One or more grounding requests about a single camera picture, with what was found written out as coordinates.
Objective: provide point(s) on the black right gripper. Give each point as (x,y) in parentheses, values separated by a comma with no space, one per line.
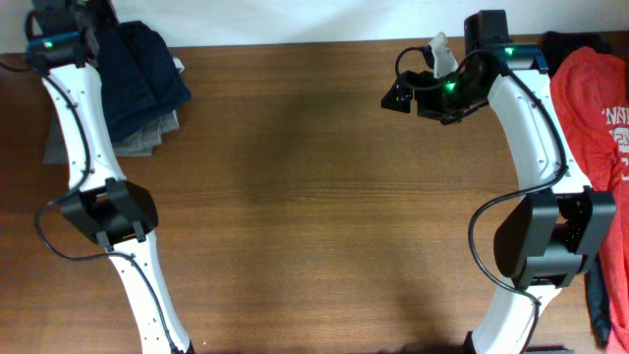
(404,82)

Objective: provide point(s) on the navy blue shorts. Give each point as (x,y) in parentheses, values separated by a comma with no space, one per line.
(130,40)

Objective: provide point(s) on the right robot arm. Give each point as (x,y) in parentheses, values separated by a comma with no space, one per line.
(558,224)

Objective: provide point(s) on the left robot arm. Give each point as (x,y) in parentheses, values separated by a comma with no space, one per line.
(118,216)

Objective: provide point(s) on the black garment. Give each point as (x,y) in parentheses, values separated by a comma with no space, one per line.
(556,47)

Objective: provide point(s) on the red t-shirt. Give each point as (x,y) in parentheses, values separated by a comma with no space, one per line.
(589,96)

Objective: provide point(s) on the grey folded shorts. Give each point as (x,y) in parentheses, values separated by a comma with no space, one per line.
(137,140)

